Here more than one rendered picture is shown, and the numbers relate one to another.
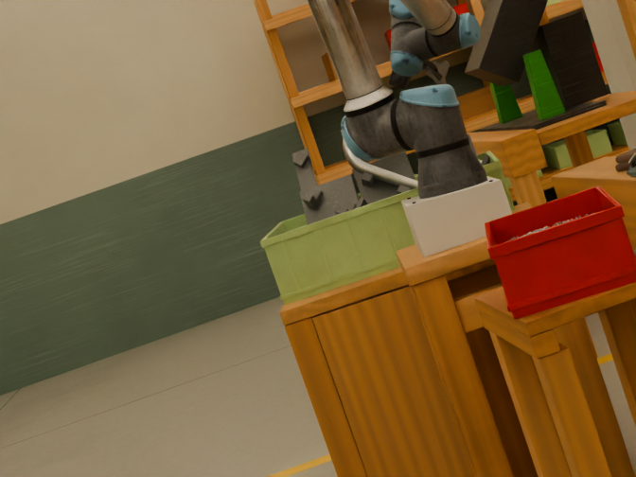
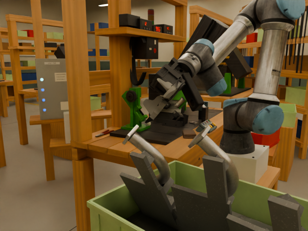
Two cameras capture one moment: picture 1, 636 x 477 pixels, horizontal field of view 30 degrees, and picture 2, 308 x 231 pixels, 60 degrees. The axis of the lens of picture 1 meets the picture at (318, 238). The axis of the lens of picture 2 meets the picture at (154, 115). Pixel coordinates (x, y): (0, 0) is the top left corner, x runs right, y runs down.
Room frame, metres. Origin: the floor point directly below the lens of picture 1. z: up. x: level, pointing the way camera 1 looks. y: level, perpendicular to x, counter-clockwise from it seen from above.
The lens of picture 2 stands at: (3.71, 0.01, 1.35)
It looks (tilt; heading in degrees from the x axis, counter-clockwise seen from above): 12 degrees down; 214
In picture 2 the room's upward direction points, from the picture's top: straight up
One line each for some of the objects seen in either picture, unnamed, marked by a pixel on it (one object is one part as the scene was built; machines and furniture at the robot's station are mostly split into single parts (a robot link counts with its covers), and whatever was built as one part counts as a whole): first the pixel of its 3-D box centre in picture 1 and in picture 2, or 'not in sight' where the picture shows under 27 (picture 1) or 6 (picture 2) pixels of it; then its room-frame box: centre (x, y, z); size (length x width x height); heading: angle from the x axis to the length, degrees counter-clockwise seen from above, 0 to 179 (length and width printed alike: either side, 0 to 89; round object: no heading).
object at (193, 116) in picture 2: not in sight; (177, 120); (1.96, -0.95, 0.89); 1.10 x 0.42 x 0.02; 4
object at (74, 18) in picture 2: not in sight; (143, 57); (1.98, -1.25, 1.36); 1.49 x 0.09 x 0.97; 4
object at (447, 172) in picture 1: (448, 167); (236, 138); (2.56, -0.32, 1.01); 0.15 x 0.15 x 0.10
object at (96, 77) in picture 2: not in sight; (135, 74); (1.99, -1.31, 1.23); 1.30 x 0.05 x 0.09; 4
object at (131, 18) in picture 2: not in sight; (129, 20); (2.27, -1.15, 1.59); 0.15 x 0.07 x 0.07; 4
